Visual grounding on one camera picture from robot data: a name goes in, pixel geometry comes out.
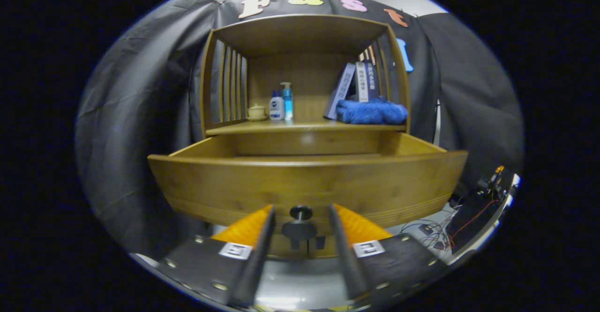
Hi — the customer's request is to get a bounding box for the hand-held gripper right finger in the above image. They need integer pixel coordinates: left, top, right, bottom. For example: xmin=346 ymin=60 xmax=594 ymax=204
xmin=328 ymin=203 xmax=450 ymax=303

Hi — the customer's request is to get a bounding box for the white spine book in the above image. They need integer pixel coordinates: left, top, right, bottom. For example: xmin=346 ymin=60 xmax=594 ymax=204
xmin=355 ymin=61 xmax=369 ymax=103

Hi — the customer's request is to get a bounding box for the wooden cabinet door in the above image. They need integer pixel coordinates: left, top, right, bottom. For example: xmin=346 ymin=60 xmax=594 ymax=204
xmin=267 ymin=232 xmax=308 ymax=259
xmin=308 ymin=232 xmax=339 ymax=259

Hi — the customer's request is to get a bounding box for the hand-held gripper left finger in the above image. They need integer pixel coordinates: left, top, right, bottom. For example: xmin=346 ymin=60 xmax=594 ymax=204
xmin=157 ymin=204 xmax=276 ymax=309

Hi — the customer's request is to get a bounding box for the wooden drawer with black knob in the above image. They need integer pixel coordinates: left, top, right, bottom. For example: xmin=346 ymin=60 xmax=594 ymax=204
xmin=148 ymin=132 xmax=468 ymax=240

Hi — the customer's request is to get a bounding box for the grey leaning book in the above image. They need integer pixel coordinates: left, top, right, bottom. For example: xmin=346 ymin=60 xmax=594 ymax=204
xmin=323 ymin=63 xmax=357 ymax=120

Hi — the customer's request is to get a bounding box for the wooden countertop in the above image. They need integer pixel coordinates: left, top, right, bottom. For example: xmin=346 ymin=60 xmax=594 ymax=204
xmin=206 ymin=118 xmax=406 ymax=134

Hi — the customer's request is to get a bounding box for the wooden cabinet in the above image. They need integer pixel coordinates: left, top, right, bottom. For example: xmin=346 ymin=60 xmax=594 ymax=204
xmin=199 ymin=14 xmax=412 ymax=259

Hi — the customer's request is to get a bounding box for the white lotion bottle blue cap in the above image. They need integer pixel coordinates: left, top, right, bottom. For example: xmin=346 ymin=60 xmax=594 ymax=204
xmin=269 ymin=90 xmax=285 ymax=120

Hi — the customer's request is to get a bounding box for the black electronic device with wires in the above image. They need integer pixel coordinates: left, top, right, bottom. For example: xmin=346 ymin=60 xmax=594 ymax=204
xmin=445 ymin=164 xmax=509 ymax=252

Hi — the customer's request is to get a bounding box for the dark blue book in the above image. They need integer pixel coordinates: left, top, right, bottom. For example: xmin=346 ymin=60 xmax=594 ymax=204
xmin=366 ymin=59 xmax=378 ymax=102

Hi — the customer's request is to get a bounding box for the blue folded towel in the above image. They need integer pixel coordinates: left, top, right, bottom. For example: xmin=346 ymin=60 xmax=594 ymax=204
xmin=336 ymin=97 xmax=408 ymax=125

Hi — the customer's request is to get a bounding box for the black backdrop cloth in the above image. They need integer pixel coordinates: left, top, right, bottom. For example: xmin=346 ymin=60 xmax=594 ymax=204
xmin=75 ymin=0 xmax=525 ymax=256

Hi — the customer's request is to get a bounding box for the floor cable bundle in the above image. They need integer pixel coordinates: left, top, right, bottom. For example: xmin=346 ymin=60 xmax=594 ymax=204
xmin=403 ymin=209 xmax=456 ymax=252

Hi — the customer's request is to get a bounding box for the cream lidded teacup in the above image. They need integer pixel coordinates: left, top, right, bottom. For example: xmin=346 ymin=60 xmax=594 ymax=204
xmin=247 ymin=103 xmax=269 ymax=121

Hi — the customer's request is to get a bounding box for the blue pump soap bottle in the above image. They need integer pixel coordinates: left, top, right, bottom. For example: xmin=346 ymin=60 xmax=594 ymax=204
xmin=280 ymin=82 xmax=294 ymax=120

